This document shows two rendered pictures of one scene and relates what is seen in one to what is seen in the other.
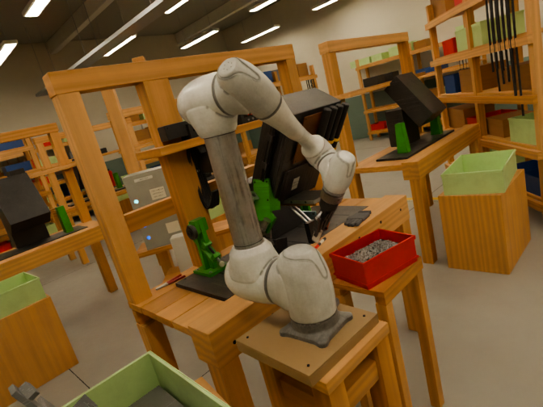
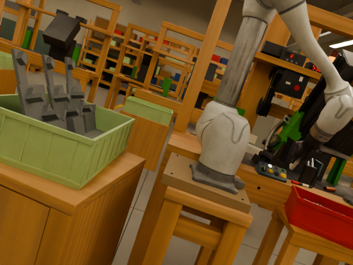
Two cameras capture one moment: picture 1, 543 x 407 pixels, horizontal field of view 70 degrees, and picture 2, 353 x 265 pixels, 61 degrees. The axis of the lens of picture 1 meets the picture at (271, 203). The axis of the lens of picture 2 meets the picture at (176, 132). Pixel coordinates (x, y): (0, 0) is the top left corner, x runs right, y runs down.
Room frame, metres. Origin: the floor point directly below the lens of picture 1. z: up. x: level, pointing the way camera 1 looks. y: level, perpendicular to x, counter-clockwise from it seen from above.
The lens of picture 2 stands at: (0.12, -0.65, 1.22)
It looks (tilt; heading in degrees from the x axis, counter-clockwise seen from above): 10 degrees down; 41
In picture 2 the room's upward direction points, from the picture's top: 19 degrees clockwise
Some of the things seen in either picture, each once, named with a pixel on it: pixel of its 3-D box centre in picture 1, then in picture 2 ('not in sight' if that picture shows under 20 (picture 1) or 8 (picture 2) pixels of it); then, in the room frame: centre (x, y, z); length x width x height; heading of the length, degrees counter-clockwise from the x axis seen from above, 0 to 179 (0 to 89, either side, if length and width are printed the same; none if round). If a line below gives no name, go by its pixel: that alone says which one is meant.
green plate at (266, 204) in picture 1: (267, 197); (294, 128); (1.89, 0.01, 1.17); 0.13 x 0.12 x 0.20; 132
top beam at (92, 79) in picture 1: (196, 65); (328, 21); (2.21, 0.20, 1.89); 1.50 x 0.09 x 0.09; 132
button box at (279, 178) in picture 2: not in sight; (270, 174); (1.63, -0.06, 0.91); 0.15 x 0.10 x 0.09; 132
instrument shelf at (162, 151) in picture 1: (220, 133); (308, 75); (2.18, 0.17, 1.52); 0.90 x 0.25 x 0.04; 132
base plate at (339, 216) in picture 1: (281, 242); (284, 172); (1.98, 0.00, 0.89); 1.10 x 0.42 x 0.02; 132
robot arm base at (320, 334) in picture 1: (317, 315); (218, 174); (1.14, -0.06, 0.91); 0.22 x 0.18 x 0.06; 136
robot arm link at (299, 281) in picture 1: (303, 279); (226, 140); (1.13, -0.04, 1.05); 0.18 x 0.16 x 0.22; 51
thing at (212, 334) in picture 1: (325, 258); (297, 199); (1.77, -0.19, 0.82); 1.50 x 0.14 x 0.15; 132
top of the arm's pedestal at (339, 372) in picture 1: (320, 341); (206, 192); (1.13, -0.04, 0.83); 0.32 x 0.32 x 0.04; 39
